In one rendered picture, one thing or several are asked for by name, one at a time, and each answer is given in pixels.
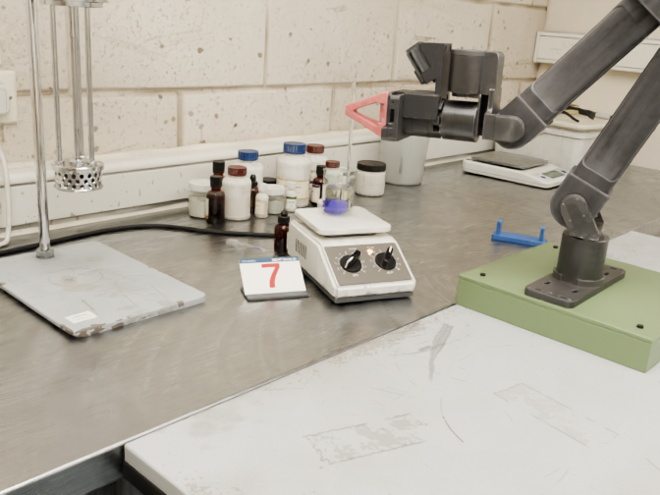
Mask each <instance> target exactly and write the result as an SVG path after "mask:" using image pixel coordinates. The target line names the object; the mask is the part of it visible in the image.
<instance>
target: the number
mask: <svg viewBox="0 0 660 495"><path fill-rule="evenodd" d="M242 267H243V272H244V278H245V283H246V289H247V291H254V290H269V289H284V288H298V287H303V281H302V277H301V272H300V269H299V264H298V261H279V262H260V263H242Z"/></svg>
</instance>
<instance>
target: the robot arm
mask: <svg viewBox="0 0 660 495"><path fill-rule="evenodd" d="M659 27H660V0H622V1H621V2H620V3H619V4H617V5H616V6H615V7H614V8H613V9H612V10H611V11H610V12H609V13H608V14H607V15H606V16H605V17H604V18H603V19H602V20H601V21H600V22H599V23H598V24H597V25H596V26H595V27H594V28H592V29H591V30H590V31H589V32H588V33H587V34H586V35H585V36H584V37H583V38H582V39H581V40H579V41H578V42H577V43H576V44H575V45H574V46H573V47H572V48H571V49H570V50H569V51H568V52H567V53H565V54H564V55H563V56H562V57H561V58H560V59H559V60H558V61H557V62H556V63H555V64H554V65H552V66H551V67H550V68H549V69H548V70H547V71H546V72H545V73H544V74H543V75H541V76H540V77H539V78H538V79H537V80H535V81H534V82H533V83H532V84H531V85H530V86H528V87H527V88H526V89H525V90H524V91H523V92H522V93H521V94H518V95H517V96H516V97H515V98H514V99H513V100H512V101H511V102H510V103H508V104H507V105H506V106H505V107H504V108H503V109H500V103H501V94H502V87H501V85H502V77H503V69H504V60H505V55H504V53H503V52H501V51H488V50H474V49H460V48H456V49H452V43H437V42H423V41H419V42H417V43H416V44H414V45H413V46H412V47H410V48H409V49H407V50H406V52H407V56H408V58H409V60H410V61H411V63H412V66H413V67H414V69H415V71H413V72H414V73H415V75H416V77H417V79H418V80H419V82H420V84H428V83H430V82H432V81H433V82H434V83H435V90H421V89H416V90H410V89H400V90H396V89H395V90H391V91H385V92H382V93H379V94H377V95H374V96H371V97H368V98H365V99H363V100H360V101H357V102H354V103H351V104H348V105H346V110H345V114H346V115H347V116H348V117H350V118H352V119H353V120H355V121H357V122H358V123H360V124H362V125H363V126H365V127H366V128H368V129H369V130H371V131H372V132H373V133H375V134H376V135H378V136H379V137H381V140H388V141H399V140H402V139H404V138H408V137H411V136H415V137H424V138H441V137H442V139H450V140H460V141H469V142H477V141H478V139H479V136H482V139H487V140H495V141H496V142H497V143H498V144H499V145H500V146H502V147H504V148H507V149H518V148H521V147H523V146H525V145H526V144H528V143H529V142H530V141H532V140H533V139H534V138H536V137H537V136H538V135H539V134H540V133H542V132H543V131H544V130H545V129H546V128H547V127H548V126H550V125H551V124H552V123H553V122H554V121H553V120H554V119H555V118H556V117H557V116H558V115H560V114H561V113H562V112H563V111H564V110H565V109H566V108H567V107H569V106H570V105H571V104H572V103H573V102H574V101H575V100H576V99H577V98H579V97H580V96H581V95H582V94H583V93H584V92H585V91H587V90H588V89H589V88H590V87H591V86H592V85H593V84H595V83H596V82H597V81H598V80H599V79H600V78H602V77H603V76H604V75H605V74H606V73H607V72H608V71H609V70H611V69H612V68H613V67H614V66H615V65H616V64H617V63H619V62H620V61H621V60H622V59H623V58H624V57H625V56H627V55H628V54H629V53H630V52H631V51H632V50H633V49H635V48H636V47H637V46H638V45H639V44H640V43H641V42H642V41H643V40H644V39H645V38H646V37H648V36H649V35H650V34H651V33H652V32H654V31H655V30H657V29H658V28H659ZM448 91H449V92H448ZM450 92H452V96H456V97H466V98H478V102H476V101H464V100H454V99H450ZM377 102H378V103H380V115H379V121H376V120H374V119H372V118H369V117H367V116H365V115H363V114H361V113H359V112H358V109H359V108H361V107H364V106H367V105H370V104H374V103H377ZM659 124H660V47H659V48H658V50H657V51H656V53H655V54H654V55H653V57H652V58H651V60H650V61H649V63H648V64H647V66H646V67H645V69H644V70H643V71H642V73H641V74H640V76H639V77H638V79H637V80H636V82H635V83H634V84H633V86H632V88H631V89H630V91H629V92H628V93H627V95H626V96H625V98H624V99H623V101H622V102H621V104H620V105H619V106H618V108H617V109H616V111H615V112H614V114H613V115H612V117H611V118H610V119H609V121H608V122H607V124H606V125H605V127H604V128H603V130H602V131H601V132H600V134H599V135H598V137H597V138H596V140H595V141H594V143H593V144H592V145H591V147H590V148H589V150H588V151H587V152H586V153H585V154H584V156H583V157H582V159H581V160H580V162H579V164H578V165H574V167H572V169H571V171H570V172H569V173H568V174H567V176H566V178H565V179H564V181H563V182H562V183H561V185H560V186H559V187H558V188H557V189H556V190H555V193H554V194H553V196H552V198H551V202H550V210H551V214H552V216H553V218H554V219H555V220H556V221H557V222H558V223H559V224H560V225H562V226H564V227H566V228H568V229H566V230H564V231H563V234H562V240H561V245H560V250H559V256H558V261H557V267H554V268H553V273H550V274H548V275H546V276H544V277H542V278H540V279H538V280H536V281H534V282H532V283H530V284H528V285H526V286H525V288H524V294H525V295H526V296H529V297H532V298H535V299H538V300H541V301H544V302H547V303H552V304H555V305H558V306H561V307H564V308H575V307H576V306H578V305H580V304H581V303H584V302H585V301H587V300H589V299H590V298H592V297H594V296H595V295H597V294H599V293H600V292H602V291H604V290H605V289H607V288H609V287H610V286H612V285H614V284H615V283H617V282H619V281H620V280H622V279H624V278H625V274H626V270H624V269H622V268H618V267H614V266H611V265H607V264H605V260H606V255H607V250H608V245H609V241H610V238H609V237H608V236H606V235H604V234H603V232H602V230H603V227H604V219H603V217H602V214H601V212H600V210H601V209H602V208H603V206H604V205H605V203H606V202H607V201H608V200H610V196H611V194H612V192H613V189H614V186H615V185H616V184H617V182H618V181H619V180H620V178H621V177H622V175H623V174H624V172H625V171H626V169H627V168H628V167H629V165H630V164H631V163H632V162H633V159H634V158H635V157H636V155H637V154H638V153H639V151H640V150H641V148H642V147H643V146H644V144H645V143H646V142H647V140H648V139H649V137H650V136H651V135H652V133H653V132H654V131H655V130H656V128H657V126H658V125H659Z"/></svg>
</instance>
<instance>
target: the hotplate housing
mask: <svg viewBox="0 0 660 495"><path fill-rule="evenodd" d="M383 243H395V244H396V245H397V248H398V250H399V252H400V254H401V256H402V258H403V260H404V262H405V264H406V266H407V268H408V270H409V272H410V274H411V276H412V279H411V280H405V281H394V282H382V283H371V284H359V285H348V286H340V285H339V284H338V282H337V279H336V277H335V274H334V272H333V269H332V267H331V264H330V262H329V259H328V257H327V254H326V252H325V249H324V247H335V246H351V245H367V244H383ZM288 254H289V256H298V257H299V261H300V266H301V270H302V272H303V273H304V274H305V275H306V276H307V277H308V278H309V279H310V280H311V281H312V282H313V283H314V284H315V285H316V286H317V287H318V288H319V289H320V290H321V291H323V292H324V293H325V294H326V295H327V296H328V297H329V298H330V299H331V300H332V301H333V302H334V303H349V302H359V301H370V300H380V299H390V298H400V297H410V296H412V295H413V289H415V279H414V277H413V274H412V272H411V270H410V268H409V266H408V264H407V262H406V260H405V258H404V256H403V254H402V251H401V249H400V247H399V245H398V243H397V241H395V240H394V239H393V237H391V236H390V235H388V234H386V233H385V232H379V233H362V234H345V235H327V236H325V235H320V234H317V233H316V232H315V231H314V230H312V229H311V228H310V227H309V226H307V225H306V224H305V223H304V222H303V221H302V220H301V219H295V220H292V222H290V224H289V242H288Z"/></svg>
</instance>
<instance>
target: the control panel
mask: <svg viewBox="0 0 660 495"><path fill-rule="evenodd" d="M388 247H392V248H393V253H392V255H393V256H394V257H395V259H396V262H397V263H396V266H395V268H393V269H391V270H385V269H382V268H380V267H379V266H378V265H377V264H376V262H375V256H376V254H378V253H379V252H386V250H387V248H388ZM324 249H325V252H326V254H327V257H328V259H329V262H330V264H331V267H332V269H333V272H334V274H335V277H336V279H337V282H338V284H339V285H340V286H348V285H359V284H371V283H382V282H394V281H405V280H411V279H412V276H411V274H410V272H409V270H408V268H407V266H406V264H405V262H404V260H403V258H402V256H401V254H400V252H399V250H398V248H397V245H396V244H395V243H383V244H367V245H351V246H335V247H324ZM369 249H371V250H372V253H368V252H367V251H368V250H369ZM356 250H359V251H360V252H361V255H360V257H359V260H360V262H361V269H360V271H359V272H356V273H351V272H348V271H346V270H344V269H343V268H342V266H341V265H340V260H341V258H342V256H344V255H347V254H350V255H352V254H353V253H354V252H355V251H356Z"/></svg>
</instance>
